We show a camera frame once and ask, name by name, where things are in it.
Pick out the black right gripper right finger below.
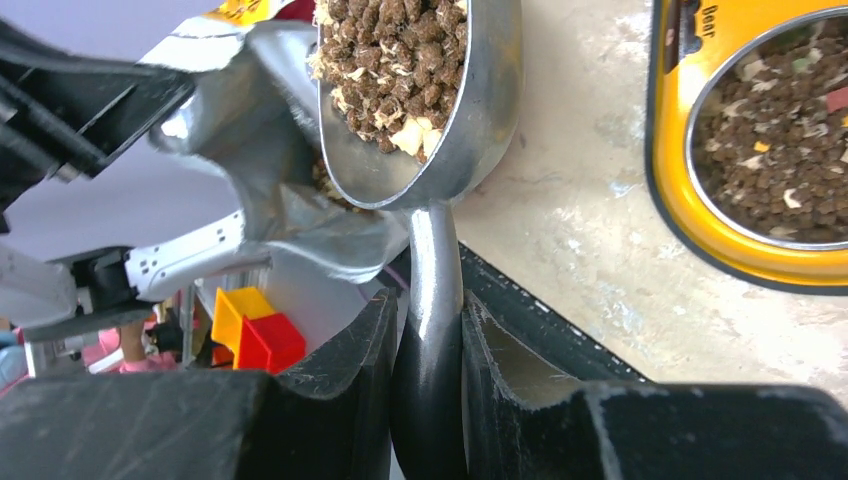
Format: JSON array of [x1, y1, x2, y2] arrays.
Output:
[[462, 296, 847, 479]]

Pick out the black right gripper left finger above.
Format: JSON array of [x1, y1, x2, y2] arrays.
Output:
[[1, 288, 397, 479]]

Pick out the pet food bag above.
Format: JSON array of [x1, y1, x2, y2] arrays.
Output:
[[126, 1, 408, 293]]

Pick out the silver metal food scoop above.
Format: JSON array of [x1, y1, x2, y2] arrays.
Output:
[[318, 1, 524, 479]]

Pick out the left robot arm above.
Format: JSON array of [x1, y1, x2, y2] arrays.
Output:
[[1, 19, 283, 342]]

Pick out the yellow double pet bowl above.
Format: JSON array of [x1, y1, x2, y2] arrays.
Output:
[[644, 0, 848, 297]]

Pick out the red and orange bins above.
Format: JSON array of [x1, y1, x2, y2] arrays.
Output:
[[211, 287, 306, 374]]

